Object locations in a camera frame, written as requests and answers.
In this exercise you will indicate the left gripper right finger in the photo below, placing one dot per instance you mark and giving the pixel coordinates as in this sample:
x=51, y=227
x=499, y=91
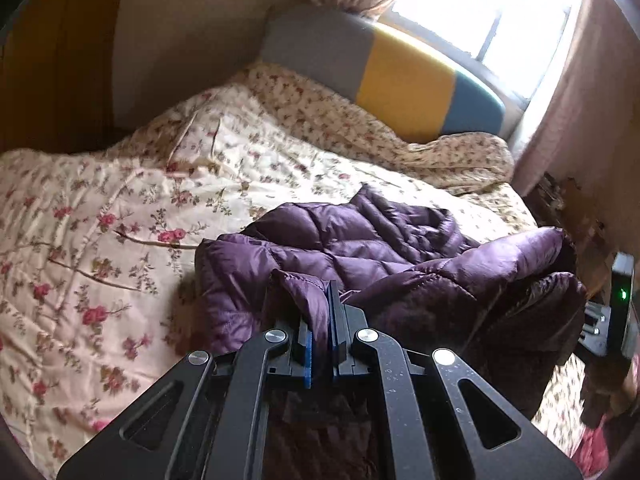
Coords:
x=437, y=418

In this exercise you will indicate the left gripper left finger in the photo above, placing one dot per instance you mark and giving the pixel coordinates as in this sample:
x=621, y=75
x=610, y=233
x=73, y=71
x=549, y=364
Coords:
x=208, y=417

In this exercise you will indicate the purple quilted down jacket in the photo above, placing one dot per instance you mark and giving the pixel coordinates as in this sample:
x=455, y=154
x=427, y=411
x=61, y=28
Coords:
x=511, y=309

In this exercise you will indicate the red cloth at bedside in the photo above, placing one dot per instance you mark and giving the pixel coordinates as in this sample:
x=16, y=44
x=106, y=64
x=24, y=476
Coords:
x=591, y=455

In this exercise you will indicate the cluttered wooden side table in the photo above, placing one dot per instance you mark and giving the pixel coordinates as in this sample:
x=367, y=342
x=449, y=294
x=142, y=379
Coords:
x=563, y=203

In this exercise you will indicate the floral bed quilt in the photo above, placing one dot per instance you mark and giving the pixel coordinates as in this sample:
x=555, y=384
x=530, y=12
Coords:
x=97, y=251

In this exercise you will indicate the small-flower folded blanket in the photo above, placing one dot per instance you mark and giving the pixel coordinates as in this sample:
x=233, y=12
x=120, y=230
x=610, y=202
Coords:
x=461, y=163

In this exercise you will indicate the pink right curtain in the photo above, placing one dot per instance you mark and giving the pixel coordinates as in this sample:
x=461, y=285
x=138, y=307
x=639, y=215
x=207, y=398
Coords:
x=591, y=105

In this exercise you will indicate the grey yellow blue headboard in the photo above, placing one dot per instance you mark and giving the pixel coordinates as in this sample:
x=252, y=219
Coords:
x=411, y=87

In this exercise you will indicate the window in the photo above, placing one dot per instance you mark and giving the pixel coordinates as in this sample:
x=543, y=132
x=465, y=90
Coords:
x=507, y=44

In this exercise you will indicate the brown wooden wardrobe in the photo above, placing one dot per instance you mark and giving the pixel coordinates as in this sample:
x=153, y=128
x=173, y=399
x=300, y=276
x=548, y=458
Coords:
x=57, y=76

